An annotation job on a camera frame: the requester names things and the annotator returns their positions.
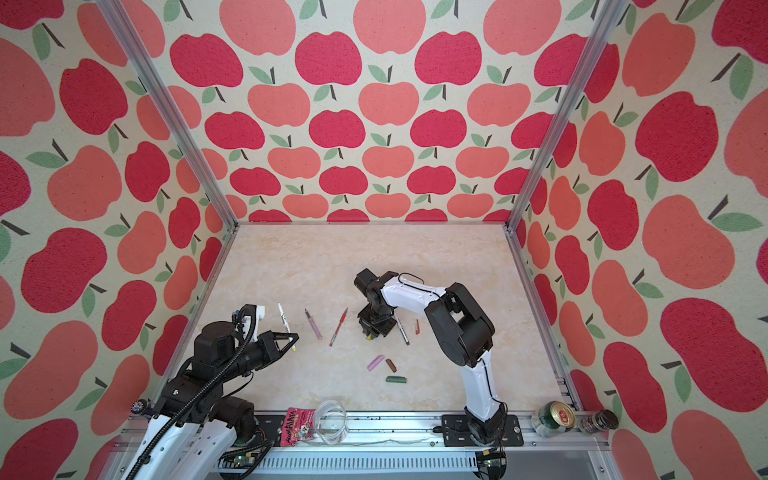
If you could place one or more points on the green drink can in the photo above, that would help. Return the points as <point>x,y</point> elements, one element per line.
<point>552,419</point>

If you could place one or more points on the white silver pen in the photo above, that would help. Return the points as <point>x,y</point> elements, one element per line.
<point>402,330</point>

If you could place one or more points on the aluminium right rear frame post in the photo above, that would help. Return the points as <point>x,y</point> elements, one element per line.
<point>605,25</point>

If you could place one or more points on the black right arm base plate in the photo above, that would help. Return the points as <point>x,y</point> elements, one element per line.
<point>464,431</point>

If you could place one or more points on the aluminium left rear frame post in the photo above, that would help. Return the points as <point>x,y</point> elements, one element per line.
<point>130,41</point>

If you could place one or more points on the pink snack packet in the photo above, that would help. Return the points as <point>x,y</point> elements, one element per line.
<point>298,425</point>

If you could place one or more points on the aluminium frame post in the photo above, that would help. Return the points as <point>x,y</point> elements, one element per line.
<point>130,41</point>
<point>605,25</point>

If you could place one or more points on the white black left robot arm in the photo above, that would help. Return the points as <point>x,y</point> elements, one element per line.
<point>194,422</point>

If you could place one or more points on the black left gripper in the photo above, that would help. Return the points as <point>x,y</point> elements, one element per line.
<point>270,347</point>

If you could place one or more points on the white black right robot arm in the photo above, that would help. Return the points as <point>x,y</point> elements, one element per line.
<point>462,330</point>

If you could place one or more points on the pink pen cap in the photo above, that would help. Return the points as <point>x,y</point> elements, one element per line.
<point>375,362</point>

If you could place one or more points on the clear glass bowl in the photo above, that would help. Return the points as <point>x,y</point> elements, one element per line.
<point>330,422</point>

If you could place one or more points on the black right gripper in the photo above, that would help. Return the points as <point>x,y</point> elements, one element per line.
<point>370,332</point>

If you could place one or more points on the red pen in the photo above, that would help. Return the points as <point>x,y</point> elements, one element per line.
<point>338,327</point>

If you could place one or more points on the pink pen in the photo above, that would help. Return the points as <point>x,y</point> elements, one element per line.
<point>313,325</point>

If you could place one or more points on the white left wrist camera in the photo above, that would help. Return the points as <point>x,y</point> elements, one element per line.
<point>248,318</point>

